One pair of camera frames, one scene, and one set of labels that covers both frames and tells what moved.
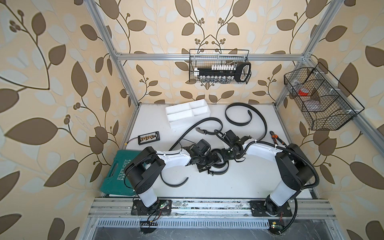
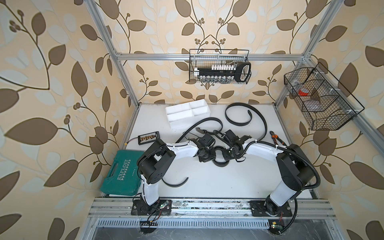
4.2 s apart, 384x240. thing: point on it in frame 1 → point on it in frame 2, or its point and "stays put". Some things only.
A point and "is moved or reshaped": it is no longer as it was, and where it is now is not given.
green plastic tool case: [116, 181] stays put
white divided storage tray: [187, 114] stays put
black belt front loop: [219, 165] is moved or reshaped
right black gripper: [223, 152] stays put
